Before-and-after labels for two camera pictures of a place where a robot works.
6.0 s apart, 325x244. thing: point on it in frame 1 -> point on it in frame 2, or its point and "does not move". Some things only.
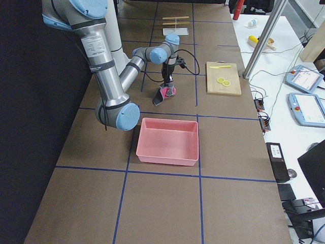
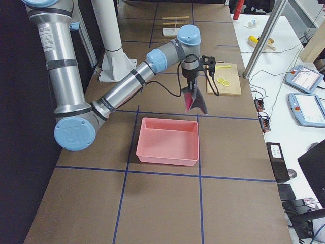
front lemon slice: (226, 83) does not move
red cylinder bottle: (239, 3) does not move
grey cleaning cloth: (165, 90) -> (193, 98)
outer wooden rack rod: (175, 18) does not move
